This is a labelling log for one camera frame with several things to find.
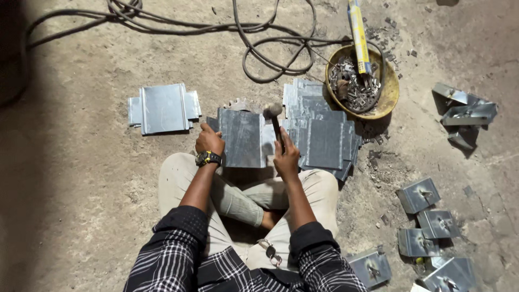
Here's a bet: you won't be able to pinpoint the person's right hand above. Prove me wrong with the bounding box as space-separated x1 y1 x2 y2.
273 127 301 181

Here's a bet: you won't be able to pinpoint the person's left hand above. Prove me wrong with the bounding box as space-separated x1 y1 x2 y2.
195 123 226 157

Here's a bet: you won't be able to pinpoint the hammer with dark handle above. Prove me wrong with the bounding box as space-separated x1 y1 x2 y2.
263 102 287 155

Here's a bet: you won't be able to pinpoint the bent grey metal sheet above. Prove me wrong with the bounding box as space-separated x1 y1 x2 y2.
206 107 277 169

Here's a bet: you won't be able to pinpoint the black yellow wristwatch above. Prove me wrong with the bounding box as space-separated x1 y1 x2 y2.
195 150 223 168

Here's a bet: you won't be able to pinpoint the large pile of metal sheets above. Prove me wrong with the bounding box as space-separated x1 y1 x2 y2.
281 78 364 182

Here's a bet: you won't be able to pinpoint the toothed metal gear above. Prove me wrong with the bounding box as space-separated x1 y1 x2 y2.
224 97 249 112

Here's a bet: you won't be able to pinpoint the small stack of metal sheets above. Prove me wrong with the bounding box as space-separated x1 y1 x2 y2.
128 83 202 135

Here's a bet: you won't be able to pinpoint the person's beige trouser legs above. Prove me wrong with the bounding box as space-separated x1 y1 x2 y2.
157 152 340 271

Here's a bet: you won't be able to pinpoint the person's bare foot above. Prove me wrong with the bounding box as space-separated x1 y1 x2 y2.
260 210 284 232

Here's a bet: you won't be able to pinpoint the heap of small metal clips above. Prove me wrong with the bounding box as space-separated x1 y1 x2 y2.
329 56 382 112

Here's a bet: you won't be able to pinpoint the scattered small metal scraps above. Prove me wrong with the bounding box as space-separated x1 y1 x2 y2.
363 2 419 80
362 129 392 169

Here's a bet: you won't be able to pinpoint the bunch of keys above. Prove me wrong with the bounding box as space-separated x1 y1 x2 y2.
257 238 284 268

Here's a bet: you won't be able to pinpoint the yellow round pan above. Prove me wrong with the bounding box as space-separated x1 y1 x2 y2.
325 44 400 121

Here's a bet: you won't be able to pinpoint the long yellow blue packet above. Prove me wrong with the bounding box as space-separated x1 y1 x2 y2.
347 0 373 76

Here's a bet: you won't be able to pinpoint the person's black plaid shirt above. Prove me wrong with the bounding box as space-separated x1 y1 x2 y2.
123 205 369 292

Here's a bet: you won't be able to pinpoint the folded metal box with clip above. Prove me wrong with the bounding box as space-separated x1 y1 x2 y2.
346 248 393 289
419 257 478 292
416 209 461 240
397 227 441 258
396 177 442 215

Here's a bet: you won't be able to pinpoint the open bent metal channel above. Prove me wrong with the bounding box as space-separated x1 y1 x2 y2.
447 126 481 151
431 83 499 127

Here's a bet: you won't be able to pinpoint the black cable bundle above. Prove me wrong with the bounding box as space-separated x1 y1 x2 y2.
26 0 354 85

